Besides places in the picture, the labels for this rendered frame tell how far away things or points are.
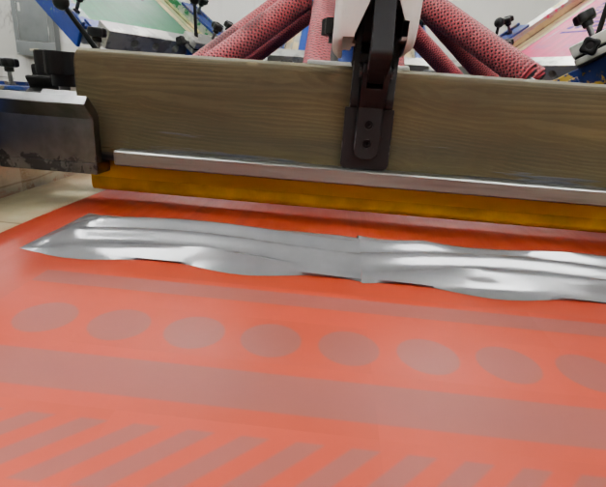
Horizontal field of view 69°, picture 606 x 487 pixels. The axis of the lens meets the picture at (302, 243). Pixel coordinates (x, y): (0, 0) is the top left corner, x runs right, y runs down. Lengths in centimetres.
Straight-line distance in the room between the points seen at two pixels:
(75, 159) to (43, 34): 482
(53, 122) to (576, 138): 35
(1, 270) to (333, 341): 16
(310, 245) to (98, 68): 19
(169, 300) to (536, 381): 14
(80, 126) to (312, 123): 16
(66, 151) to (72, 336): 19
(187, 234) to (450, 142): 18
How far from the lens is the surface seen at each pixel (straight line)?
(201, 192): 34
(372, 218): 34
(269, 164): 30
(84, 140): 35
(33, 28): 522
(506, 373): 18
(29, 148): 37
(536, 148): 34
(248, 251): 24
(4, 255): 27
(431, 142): 32
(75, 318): 19
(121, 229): 27
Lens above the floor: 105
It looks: 20 degrees down
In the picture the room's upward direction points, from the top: 4 degrees clockwise
